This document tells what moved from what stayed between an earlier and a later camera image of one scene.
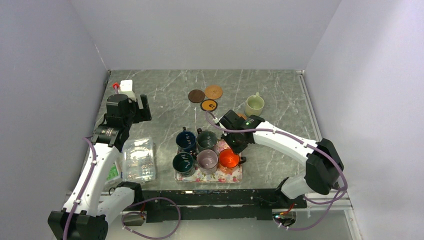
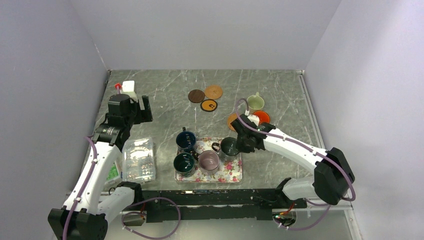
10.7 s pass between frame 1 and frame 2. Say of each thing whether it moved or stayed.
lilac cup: stayed
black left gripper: stayed
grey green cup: moved
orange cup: moved
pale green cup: stayed
